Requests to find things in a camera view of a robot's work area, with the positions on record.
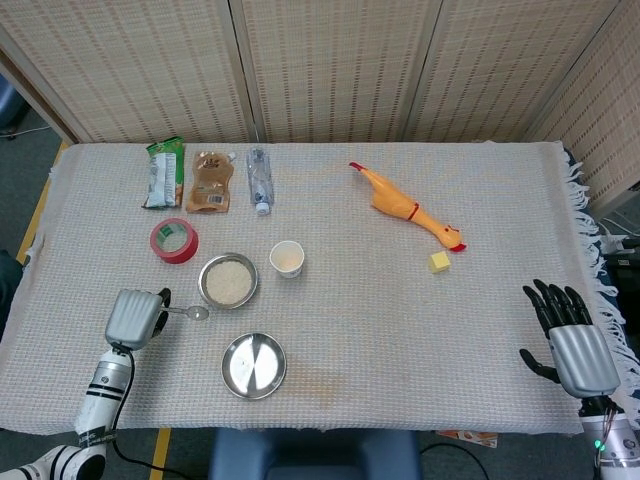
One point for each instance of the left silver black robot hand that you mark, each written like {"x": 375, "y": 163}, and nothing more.
{"x": 131, "y": 317}

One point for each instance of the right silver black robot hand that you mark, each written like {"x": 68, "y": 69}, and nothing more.
{"x": 582, "y": 355}

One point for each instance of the metal spoon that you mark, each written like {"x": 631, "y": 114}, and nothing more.
{"x": 200, "y": 313}

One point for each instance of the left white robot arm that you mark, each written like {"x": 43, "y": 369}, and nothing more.
{"x": 102, "y": 390}

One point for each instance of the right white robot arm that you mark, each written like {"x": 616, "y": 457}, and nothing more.
{"x": 617, "y": 445}

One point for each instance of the stainless steel bowl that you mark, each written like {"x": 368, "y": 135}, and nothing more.
{"x": 255, "y": 280}

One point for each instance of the colourful printed food packet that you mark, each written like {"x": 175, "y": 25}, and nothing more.
{"x": 470, "y": 438}

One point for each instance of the white paper cup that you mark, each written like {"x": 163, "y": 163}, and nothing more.
{"x": 286, "y": 257}

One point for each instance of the red tape roll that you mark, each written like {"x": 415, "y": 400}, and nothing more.
{"x": 185, "y": 252}

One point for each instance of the black box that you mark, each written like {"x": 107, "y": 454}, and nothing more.
{"x": 625, "y": 280}

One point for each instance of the white power strip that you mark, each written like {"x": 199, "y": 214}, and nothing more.
{"x": 620, "y": 243}

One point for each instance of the stainless steel plate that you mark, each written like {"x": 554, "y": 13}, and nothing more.
{"x": 254, "y": 366}

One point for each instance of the green white snack bag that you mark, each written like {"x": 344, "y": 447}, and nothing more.
{"x": 162, "y": 175}

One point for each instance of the brown spouted pouch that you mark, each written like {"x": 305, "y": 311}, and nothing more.
{"x": 210, "y": 185}

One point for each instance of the yellow foam cube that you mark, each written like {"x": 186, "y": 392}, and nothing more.
{"x": 439, "y": 262}

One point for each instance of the beige waffle-weave tablecloth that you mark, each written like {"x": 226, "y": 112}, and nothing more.
{"x": 400, "y": 325}

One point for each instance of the clear plastic water bottle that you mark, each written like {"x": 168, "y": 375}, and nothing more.
{"x": 260, "y": 180}

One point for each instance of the yellow rubber chicken toy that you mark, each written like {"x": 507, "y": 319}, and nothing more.
{"x": 395, "y": 200}

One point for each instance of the blue rounded seat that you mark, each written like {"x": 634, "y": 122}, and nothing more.
{"x": 10, "y": 105}

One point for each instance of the woven bamboo folding screen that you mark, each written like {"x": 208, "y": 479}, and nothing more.
{"x": 325, "y": 65}

